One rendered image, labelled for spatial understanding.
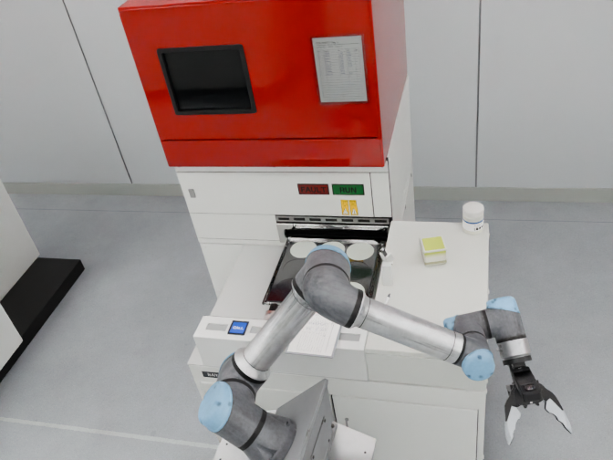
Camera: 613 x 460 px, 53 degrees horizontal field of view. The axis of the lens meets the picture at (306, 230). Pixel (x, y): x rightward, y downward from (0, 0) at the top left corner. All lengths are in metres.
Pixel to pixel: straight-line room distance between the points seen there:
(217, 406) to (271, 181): 0.99
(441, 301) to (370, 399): 0.38
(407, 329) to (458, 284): 0.60
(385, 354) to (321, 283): 0.49
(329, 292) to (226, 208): 1.10
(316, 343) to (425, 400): 0.38
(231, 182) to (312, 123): 0.46
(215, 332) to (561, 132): 2.47
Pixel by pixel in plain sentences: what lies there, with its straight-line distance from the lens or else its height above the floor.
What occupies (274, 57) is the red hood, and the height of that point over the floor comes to 1.63.
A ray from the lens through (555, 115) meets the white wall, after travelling 3.77.
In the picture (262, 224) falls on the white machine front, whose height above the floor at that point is 0.93.
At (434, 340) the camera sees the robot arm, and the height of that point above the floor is 1.25.
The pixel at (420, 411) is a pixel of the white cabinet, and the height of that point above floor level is 0.70.
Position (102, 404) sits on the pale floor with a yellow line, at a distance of 3.32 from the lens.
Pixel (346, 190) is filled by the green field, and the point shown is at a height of 1.10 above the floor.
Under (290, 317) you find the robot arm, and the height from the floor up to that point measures 1.23.
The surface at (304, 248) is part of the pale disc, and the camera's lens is 2.34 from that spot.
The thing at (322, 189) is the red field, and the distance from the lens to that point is 2.28.
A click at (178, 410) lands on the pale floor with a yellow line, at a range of 3.13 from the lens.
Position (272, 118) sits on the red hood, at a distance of 2.11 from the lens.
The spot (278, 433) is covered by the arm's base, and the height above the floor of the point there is 1.02.
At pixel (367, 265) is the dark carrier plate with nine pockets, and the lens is 2.23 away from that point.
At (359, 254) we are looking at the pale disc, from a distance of 2.28.
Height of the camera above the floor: 2.36
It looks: 37 degrees down
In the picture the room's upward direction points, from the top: 10 degrees counter-clockwise
